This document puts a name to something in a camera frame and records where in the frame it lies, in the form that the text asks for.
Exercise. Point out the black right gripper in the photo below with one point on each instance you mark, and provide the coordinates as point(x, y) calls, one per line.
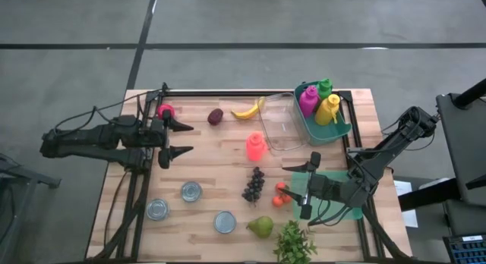
point(326, 188)

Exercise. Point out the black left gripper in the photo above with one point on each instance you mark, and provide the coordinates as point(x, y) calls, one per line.
point(155, 135)

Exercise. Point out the dark purple grape bunch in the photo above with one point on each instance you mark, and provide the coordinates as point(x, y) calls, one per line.
point(254, 186)

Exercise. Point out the green speckled pear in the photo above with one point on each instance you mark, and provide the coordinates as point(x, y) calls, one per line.
point(261, 227)

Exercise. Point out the orange-red squeeze bottle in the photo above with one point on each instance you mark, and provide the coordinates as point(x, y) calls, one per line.
point(256, 148)

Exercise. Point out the yellow squeeze bottle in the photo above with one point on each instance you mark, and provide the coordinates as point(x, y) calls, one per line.
point(326, 110)

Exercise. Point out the pink squeeze bottle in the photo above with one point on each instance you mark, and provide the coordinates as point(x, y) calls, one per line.
point(308, 102)

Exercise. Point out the green squeeze bottle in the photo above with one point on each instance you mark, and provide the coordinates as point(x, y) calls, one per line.
point(325, 87)

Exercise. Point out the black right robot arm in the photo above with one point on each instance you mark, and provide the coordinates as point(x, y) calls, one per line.
point(395, 137)

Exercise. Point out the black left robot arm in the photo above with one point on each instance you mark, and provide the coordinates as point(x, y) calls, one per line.
point(76, 137)

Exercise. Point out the teal plastic lid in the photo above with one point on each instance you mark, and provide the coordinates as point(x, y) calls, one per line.
point(298, 180)

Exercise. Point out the orange mandarin cluster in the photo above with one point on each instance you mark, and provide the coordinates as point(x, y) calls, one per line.
point(281, 193)

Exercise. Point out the bright red apple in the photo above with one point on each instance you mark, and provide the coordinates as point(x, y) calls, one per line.
point(163, 108)

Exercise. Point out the dark red plum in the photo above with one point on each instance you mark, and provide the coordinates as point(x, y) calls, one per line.
point(215, 116)

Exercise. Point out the silver tin can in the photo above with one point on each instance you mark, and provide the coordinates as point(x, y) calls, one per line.
point(191, 191)
point(157, 209)

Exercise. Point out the teal plastic bin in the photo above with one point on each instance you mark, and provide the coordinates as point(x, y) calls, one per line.
point(334, 133)

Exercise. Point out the clear plastic container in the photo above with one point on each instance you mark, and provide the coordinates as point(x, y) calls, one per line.
point(279, 123)

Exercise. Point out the yellow banana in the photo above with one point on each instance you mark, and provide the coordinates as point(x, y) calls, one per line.
point(247, 113)

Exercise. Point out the red label tuna can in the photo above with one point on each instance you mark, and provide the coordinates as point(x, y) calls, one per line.
point(225, 222)

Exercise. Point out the white paper sheet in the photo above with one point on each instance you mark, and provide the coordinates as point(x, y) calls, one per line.
point(404, 188)

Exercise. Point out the black cart base beam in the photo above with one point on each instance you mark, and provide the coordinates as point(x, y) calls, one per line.
point(429, 195)

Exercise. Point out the grey metal stand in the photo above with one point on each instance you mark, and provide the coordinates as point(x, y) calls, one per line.
point(23, 173)

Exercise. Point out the dark grey equipment cart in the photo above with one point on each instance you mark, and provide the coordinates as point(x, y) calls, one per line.
point(463, 150)

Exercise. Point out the black pole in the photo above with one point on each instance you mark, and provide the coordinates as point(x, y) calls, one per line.
point(471, 93)

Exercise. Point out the black aluminium table frame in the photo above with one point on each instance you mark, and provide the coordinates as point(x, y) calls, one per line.
point(228, 93)

